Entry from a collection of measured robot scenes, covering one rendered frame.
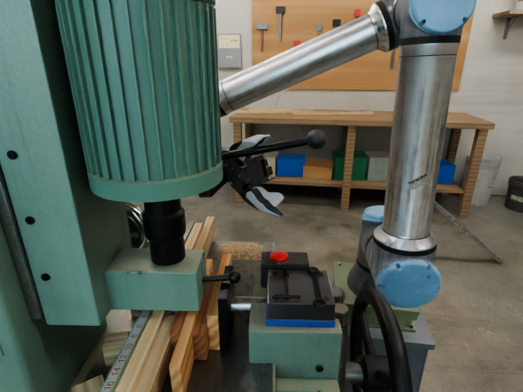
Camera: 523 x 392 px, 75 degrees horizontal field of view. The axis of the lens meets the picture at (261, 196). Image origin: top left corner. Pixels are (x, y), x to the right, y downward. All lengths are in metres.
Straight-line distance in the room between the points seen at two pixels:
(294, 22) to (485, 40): 1.74
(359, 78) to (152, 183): 3.38
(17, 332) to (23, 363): 0.05
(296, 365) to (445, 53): 0.63
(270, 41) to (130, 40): 3.35
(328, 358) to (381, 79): 3.34
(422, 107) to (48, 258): 0.71
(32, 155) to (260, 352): 0.40
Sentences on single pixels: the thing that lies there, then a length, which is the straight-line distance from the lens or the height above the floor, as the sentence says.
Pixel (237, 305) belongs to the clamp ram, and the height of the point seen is 0.96.
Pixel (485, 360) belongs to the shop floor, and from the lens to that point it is 2.09.
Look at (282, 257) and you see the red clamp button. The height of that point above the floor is 1.02.
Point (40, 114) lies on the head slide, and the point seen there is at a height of 1.26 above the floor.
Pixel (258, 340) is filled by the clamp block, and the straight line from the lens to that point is 0.54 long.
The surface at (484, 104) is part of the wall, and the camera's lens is 4.04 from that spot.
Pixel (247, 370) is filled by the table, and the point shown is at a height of 0.90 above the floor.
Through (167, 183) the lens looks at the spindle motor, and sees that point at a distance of 0.41.
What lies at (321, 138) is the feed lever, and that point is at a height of 1.20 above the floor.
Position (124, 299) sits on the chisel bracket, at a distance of 0.58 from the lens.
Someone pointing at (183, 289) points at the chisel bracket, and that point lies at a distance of 0.54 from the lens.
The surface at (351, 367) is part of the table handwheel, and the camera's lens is 0.68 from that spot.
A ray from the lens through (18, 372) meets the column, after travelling 0.63.
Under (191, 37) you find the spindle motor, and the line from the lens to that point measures 0.41.
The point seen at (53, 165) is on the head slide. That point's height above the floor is 1.20.
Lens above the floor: 1.32
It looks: 21 degrees down
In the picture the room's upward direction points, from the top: straight up
